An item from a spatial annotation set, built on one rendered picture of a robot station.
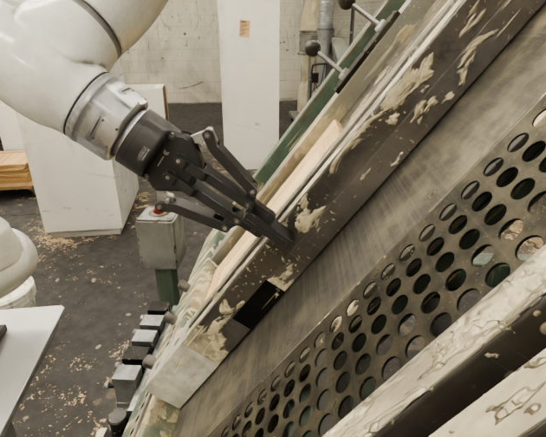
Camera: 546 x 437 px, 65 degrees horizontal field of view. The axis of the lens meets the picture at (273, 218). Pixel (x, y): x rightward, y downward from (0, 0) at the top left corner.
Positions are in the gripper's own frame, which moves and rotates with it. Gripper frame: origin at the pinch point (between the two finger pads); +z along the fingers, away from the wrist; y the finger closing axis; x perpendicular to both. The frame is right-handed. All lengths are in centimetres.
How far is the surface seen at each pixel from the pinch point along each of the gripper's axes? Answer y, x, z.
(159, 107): -160, 497, -96
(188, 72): -174, 818, -133
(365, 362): -4.0, -9.0, 18.2
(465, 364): 15.4, -36.5, 1.6
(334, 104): 13, 48, 5
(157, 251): -56, 66, -8
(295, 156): -1.9, 48.1, 5.2
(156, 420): -38.0, -2.1, 5.2
